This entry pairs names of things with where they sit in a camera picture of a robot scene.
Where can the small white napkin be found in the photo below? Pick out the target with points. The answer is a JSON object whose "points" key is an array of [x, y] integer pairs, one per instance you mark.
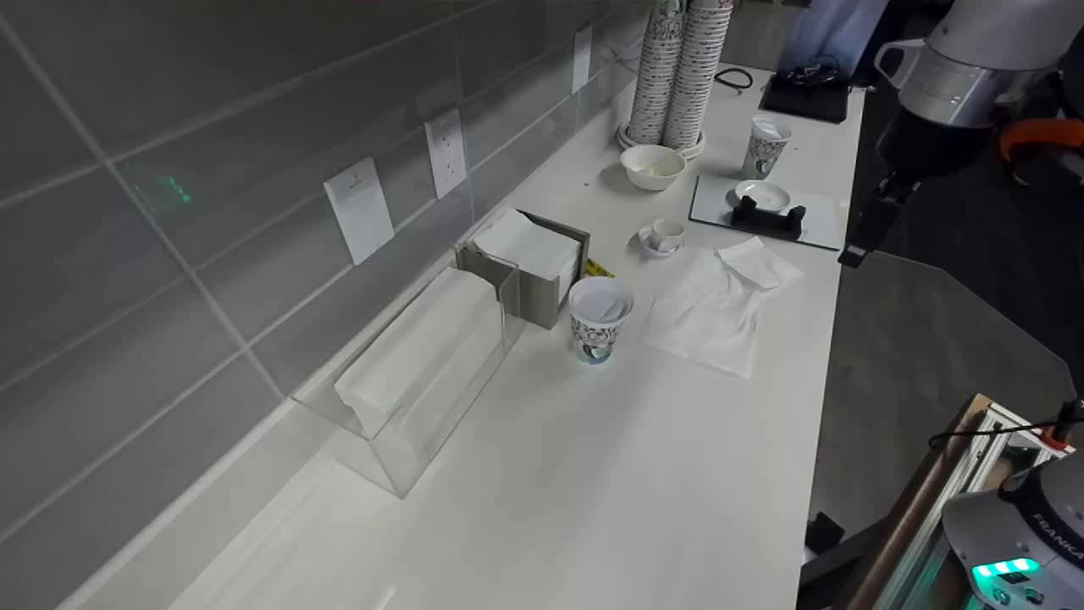
{"points": [[759, 261]]}

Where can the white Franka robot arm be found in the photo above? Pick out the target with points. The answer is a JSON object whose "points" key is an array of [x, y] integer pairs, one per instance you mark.
{"points": [[971, 68]]}

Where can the grey metal napkin dispenser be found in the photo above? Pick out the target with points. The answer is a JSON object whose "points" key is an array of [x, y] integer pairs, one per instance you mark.
{"points": [[540, 299]]}

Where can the square white napkin stack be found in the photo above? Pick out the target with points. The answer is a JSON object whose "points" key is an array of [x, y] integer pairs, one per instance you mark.
{"points": [[527, 245]]}

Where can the long white napkin stack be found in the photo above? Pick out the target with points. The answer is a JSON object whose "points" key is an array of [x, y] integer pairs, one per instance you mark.
{"points": [[424, 350]]}

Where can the clear acrylic napkin holder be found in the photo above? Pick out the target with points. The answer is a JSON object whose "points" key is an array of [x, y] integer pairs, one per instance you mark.
{"points": [[452, 424]]}

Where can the large white napkin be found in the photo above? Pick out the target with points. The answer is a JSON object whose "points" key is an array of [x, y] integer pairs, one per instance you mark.
{"points": [[704, 317]]}

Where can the yellow packet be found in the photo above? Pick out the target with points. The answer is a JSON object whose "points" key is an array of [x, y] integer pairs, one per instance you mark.
{"points": [[597, 270]]}

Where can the small white sauce cup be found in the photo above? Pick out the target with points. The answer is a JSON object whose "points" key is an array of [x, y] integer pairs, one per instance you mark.
{"points": [[660, 240]]}

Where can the white ceramic bowl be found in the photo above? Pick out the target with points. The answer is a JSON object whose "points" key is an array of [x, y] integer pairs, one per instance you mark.
{"points": [[650, 167]]}

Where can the black rectangular block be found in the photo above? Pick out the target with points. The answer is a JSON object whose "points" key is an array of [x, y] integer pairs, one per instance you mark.
{"points": [[767, 223]]}

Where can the white saucer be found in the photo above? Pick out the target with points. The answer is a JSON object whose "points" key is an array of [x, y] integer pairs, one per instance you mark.
{"points": [[762, 195]]}

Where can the short printed paper cup stack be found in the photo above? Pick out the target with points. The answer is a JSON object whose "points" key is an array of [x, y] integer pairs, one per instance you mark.
{"points": [[650, 78]]}

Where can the tall printed paper cup stack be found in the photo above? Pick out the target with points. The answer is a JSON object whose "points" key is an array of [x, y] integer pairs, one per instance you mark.
{"points": [[699, 78]]}

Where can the black mat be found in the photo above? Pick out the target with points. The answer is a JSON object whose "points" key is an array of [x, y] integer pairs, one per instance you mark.
{"points": [[803, 102]]}

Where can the pale blue fabric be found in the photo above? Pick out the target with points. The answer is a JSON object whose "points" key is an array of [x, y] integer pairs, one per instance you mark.
{"points": [[835, 28]]}

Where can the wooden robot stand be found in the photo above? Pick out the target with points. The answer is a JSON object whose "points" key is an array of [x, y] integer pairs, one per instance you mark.
{"points": [[917, 519]]}

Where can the white wall outlet plate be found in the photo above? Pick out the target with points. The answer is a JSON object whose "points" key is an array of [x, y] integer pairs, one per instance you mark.
{"points": [[579, 61], [444, 154], [361, 212]]}

